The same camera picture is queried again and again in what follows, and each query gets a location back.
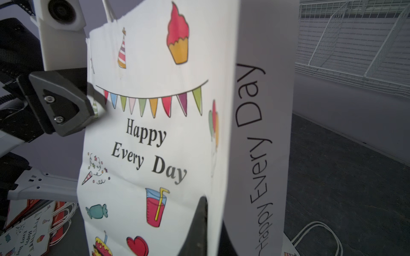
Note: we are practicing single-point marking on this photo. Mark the white party paper bag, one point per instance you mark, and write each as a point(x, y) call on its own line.
point(314, 239)

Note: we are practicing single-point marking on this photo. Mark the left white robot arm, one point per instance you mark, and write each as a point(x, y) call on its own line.
point(19, 180)

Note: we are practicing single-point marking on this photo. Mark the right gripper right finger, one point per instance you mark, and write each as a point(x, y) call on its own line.
point(225, 246)

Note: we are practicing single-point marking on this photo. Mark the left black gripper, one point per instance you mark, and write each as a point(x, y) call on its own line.
point(39, 101)

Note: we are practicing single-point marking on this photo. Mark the white wire wall shelf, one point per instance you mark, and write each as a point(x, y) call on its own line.
point(365, 44)

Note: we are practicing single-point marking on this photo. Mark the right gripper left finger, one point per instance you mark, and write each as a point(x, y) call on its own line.
point(196, 241)

